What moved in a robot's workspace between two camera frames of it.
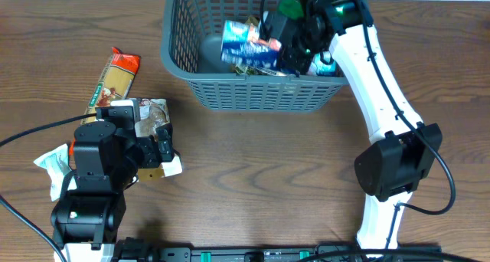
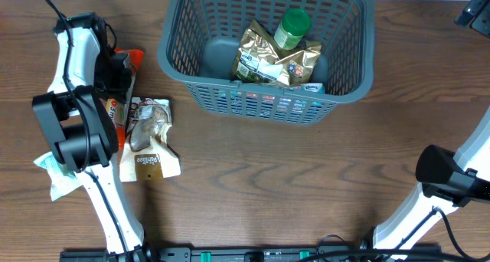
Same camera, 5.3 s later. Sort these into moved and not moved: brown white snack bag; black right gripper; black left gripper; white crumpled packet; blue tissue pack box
Moved: black left gripper; blue tissue pack box; black right gripper
Not moved: white crumpled packet; brown white snack bag
